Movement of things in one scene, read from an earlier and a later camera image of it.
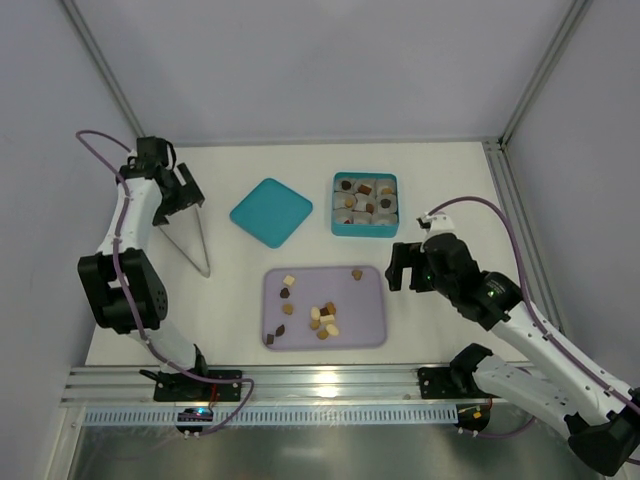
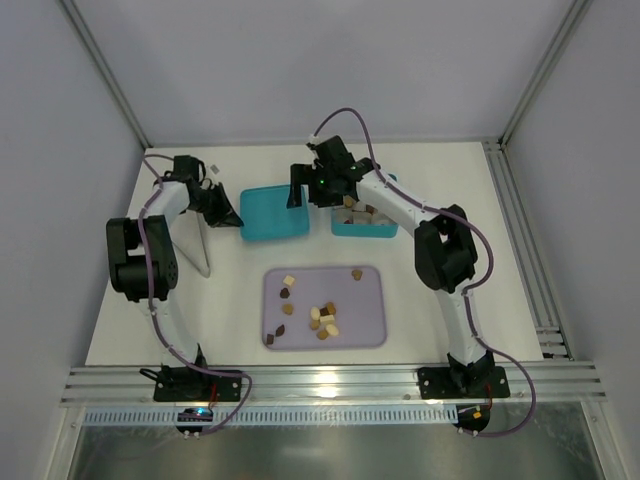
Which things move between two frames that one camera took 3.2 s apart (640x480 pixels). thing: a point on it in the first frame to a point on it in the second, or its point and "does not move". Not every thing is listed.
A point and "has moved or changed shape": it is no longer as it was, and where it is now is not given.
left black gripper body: x=181 y=193 to x=211 y=198
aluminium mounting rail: x=261 y=386 does not move
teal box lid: x=271 y=212 has moved or changed shape
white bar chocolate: x=328 y=319 does not move
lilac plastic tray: x=324 y=308 does not move
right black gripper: x=413 y=267 to x=304 y=180
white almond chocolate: x=332 y=330 does not move
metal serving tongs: x=185 y=229 does not move
